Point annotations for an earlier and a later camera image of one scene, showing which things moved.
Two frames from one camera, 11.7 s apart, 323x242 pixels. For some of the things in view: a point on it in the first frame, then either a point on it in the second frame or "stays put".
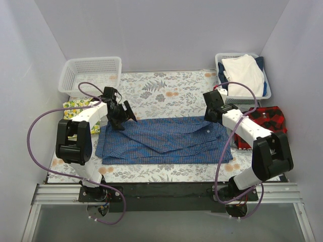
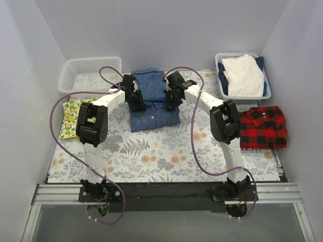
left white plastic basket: (88, 76) stays put
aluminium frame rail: (59, 194) stays put
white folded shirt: (246, 69) stays put
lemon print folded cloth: (68, 114) stays put
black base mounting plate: (168, 197) stays put
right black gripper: (209, 117) -> (173, 97)
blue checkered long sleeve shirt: (181, 140) -> (157, 114)
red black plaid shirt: (271, 117) stays put
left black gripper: (123, 114) -> (137, 101)
